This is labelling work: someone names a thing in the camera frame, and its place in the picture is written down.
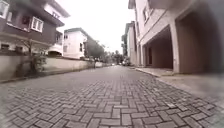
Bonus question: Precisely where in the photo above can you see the small bare bush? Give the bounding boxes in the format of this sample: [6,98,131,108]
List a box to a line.
[18,39,49,74]

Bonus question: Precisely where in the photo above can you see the grey building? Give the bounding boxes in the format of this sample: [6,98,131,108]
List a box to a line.
[121,21,138,67]

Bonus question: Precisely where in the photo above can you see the grey brick paved road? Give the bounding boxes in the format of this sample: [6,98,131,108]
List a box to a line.
[0,64,224,128]

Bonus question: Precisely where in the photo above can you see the pale concrete driveway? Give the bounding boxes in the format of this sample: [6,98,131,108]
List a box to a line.
[134,66,224,102]

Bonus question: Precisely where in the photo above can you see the long beige boundary wall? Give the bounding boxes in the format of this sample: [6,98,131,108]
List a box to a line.
[0,53,105,81]

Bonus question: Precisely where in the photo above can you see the concrete kerb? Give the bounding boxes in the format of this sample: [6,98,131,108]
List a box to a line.
[0,65,108,85]

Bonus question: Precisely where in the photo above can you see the group of trees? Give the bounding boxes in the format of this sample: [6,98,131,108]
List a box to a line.
[84,37,126,66]

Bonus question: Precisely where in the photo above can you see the dark brown building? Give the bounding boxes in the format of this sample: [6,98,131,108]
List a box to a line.
[0,0,71,56]

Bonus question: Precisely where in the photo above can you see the beige building with carport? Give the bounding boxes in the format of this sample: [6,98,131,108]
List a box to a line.
[128,0,224,75]

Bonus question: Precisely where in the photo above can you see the white building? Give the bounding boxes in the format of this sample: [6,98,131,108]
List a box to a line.
[62,27,90,61]

